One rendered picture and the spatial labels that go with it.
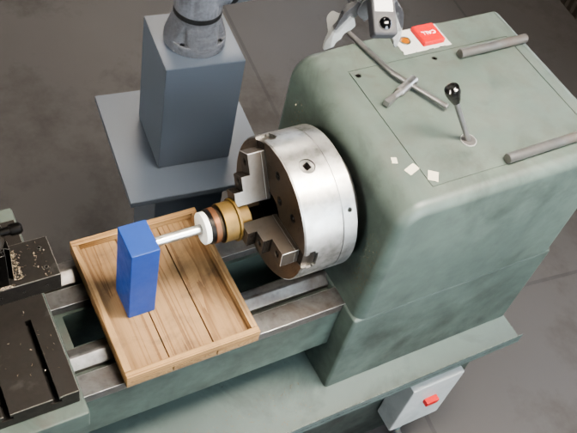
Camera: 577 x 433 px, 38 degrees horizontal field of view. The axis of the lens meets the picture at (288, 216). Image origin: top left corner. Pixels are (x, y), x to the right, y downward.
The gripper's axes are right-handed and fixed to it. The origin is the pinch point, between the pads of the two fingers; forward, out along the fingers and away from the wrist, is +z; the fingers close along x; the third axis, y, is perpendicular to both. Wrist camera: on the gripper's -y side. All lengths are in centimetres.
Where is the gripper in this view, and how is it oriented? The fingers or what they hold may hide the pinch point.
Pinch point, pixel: (361, 51)
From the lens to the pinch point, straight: 165.2
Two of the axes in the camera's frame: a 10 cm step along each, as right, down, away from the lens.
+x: -9.5, 1.0, -2.9
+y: -2.5, -7.9, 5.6
